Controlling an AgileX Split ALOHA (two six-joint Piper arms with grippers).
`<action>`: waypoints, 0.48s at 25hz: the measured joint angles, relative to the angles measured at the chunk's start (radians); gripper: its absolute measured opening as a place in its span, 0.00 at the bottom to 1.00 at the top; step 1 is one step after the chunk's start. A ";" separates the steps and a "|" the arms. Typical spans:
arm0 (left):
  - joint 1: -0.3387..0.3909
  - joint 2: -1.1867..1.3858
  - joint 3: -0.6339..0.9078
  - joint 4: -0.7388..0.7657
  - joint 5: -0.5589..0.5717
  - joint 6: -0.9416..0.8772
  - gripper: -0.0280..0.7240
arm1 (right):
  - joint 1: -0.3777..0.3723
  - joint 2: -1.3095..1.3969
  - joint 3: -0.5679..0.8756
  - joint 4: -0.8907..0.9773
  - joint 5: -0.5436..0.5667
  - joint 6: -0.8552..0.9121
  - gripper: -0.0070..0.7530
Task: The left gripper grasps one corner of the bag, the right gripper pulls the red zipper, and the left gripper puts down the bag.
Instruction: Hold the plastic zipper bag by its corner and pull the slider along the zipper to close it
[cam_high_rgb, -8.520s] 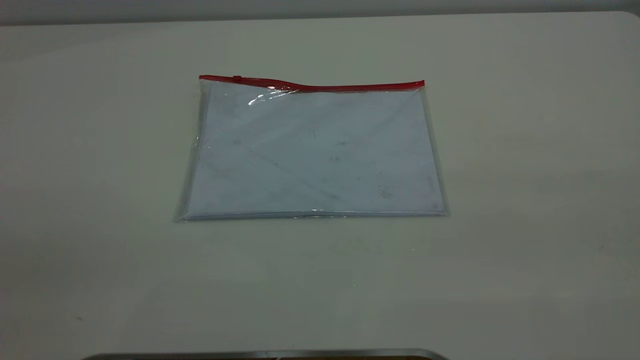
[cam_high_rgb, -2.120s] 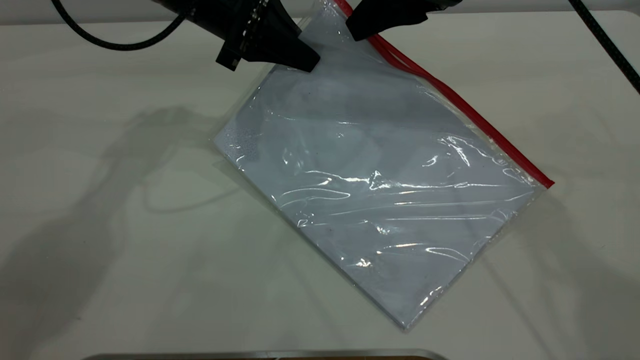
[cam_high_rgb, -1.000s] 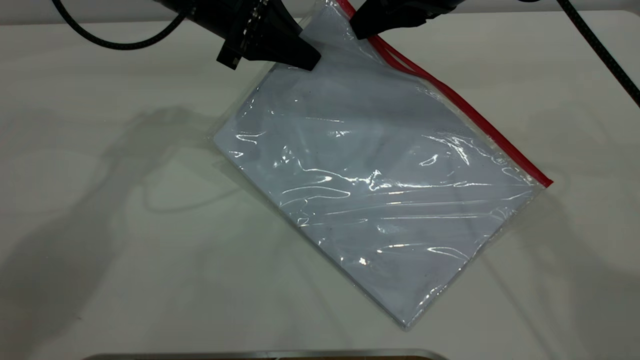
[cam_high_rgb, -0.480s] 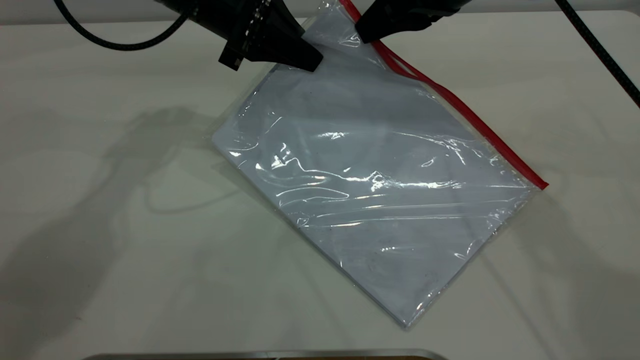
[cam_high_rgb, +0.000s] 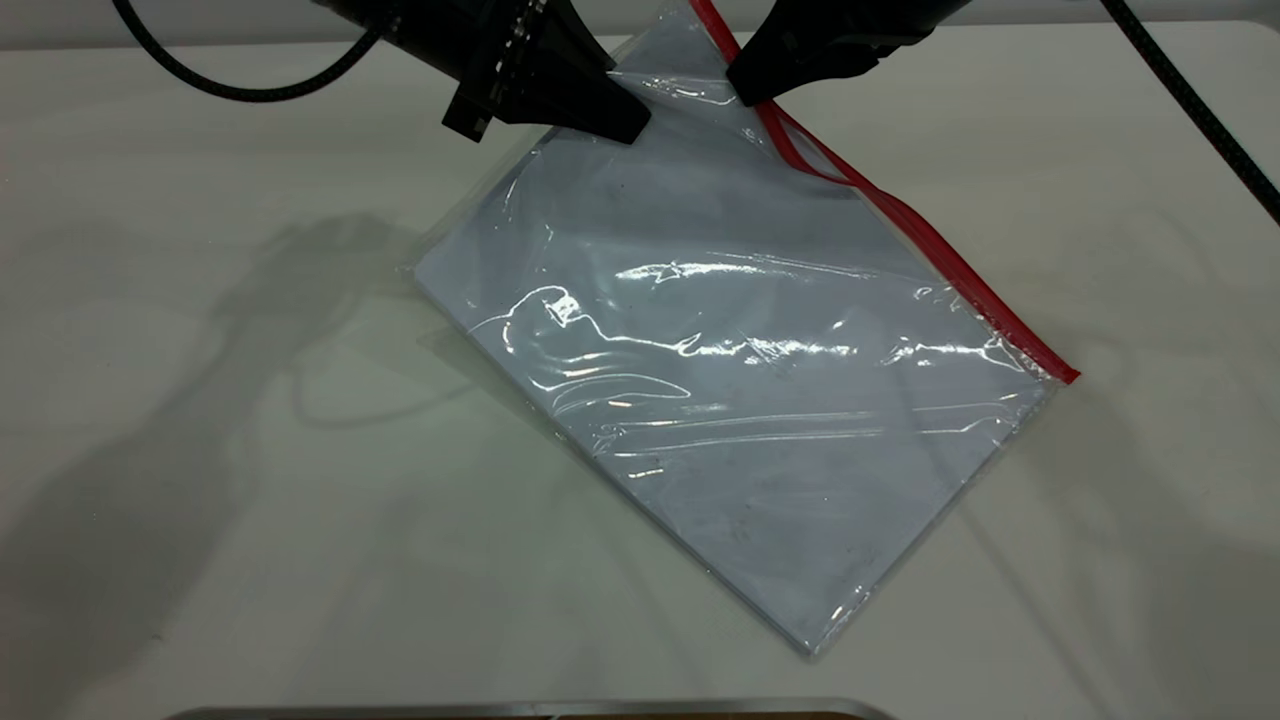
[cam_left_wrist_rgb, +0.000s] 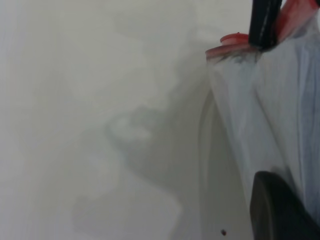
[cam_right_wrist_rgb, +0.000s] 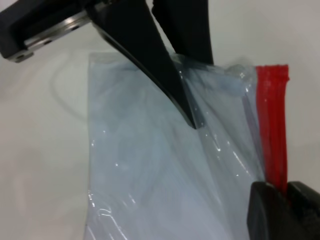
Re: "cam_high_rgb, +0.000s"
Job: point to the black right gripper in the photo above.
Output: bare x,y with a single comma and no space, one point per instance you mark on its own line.
930,12

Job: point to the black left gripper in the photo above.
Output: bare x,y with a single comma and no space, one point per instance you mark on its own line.
480,50

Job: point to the clear zip bag red zipper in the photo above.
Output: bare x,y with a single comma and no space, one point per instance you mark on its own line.
740,380

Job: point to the white paper stack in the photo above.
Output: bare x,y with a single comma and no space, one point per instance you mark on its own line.
740,400

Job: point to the silver metal frame edge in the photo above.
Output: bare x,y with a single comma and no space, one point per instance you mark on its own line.
530,709

